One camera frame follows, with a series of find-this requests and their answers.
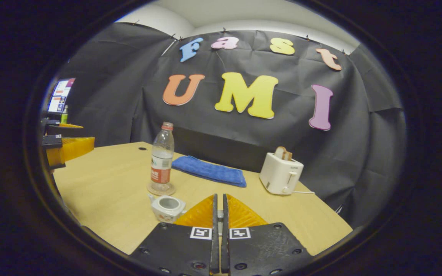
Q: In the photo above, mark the clear plastic water bottle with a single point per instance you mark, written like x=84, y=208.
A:
x=162, y=153

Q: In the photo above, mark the computer monitor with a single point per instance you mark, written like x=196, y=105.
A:
x=60, y=96

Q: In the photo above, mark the round wooden coaster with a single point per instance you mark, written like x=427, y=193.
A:
x=152, y=190

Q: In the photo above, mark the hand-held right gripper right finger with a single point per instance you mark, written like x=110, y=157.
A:
x=225, y=249

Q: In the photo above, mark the toasted bread slice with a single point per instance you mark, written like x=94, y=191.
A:
x=288, y=155
x=280, y=152

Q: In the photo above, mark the white ceramic teacup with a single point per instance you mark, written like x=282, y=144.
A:
x=165, y=212

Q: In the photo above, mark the white toaster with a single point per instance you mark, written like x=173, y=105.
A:
x=278, y=174

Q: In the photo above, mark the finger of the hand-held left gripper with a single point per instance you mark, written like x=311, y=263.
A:
x=75, y=147
x=65, y=130

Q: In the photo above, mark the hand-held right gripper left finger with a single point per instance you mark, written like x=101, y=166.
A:
x=215, y=249

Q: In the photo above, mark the small green bottle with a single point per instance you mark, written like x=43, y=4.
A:
x=64, y=115

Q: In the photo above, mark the blue folded towel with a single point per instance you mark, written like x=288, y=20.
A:
x=209, y=170

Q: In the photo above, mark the black backdrop cloth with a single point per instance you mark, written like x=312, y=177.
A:
x=244, y=138

